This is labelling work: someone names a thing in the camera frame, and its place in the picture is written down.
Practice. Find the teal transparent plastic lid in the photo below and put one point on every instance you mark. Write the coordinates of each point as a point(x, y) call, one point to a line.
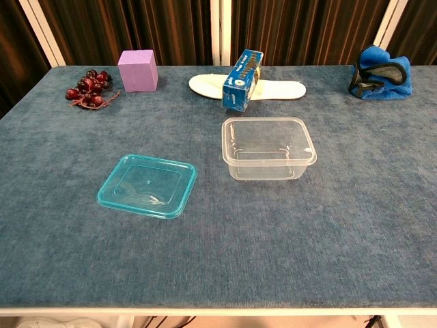
point(112, 202)

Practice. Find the blue cling film box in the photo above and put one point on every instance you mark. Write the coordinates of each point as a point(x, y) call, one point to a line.
point(239, 82)

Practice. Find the clear plastic food container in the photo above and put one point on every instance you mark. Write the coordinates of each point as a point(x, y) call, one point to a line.
point(266, 167)

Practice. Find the purple foam cube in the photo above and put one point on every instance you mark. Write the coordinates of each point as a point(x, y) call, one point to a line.
point(138, 73)

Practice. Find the dark red grape bunch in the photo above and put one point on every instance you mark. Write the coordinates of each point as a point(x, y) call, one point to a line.
point(87, 89)

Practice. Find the brown pleated curtain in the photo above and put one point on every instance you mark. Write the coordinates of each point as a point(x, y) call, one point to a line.
point(136, 24)

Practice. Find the white table leg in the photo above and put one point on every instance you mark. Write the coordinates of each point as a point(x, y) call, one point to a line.
point(125, 322)
point(392, 322)

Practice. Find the blue cloth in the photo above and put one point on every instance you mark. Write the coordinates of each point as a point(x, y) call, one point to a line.
point(372, 56)

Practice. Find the black trimmed mesh mask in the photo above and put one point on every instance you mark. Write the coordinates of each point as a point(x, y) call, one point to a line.
point(384, 71)

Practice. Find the white shoe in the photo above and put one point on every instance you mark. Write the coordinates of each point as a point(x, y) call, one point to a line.
point(51, 323)

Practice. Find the white upright frame post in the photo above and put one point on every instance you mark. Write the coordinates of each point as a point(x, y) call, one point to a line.
point(221, 30)

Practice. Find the white slanted frame post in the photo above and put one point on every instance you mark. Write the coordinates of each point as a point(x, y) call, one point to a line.
point(389, 24)
point(44, 30)

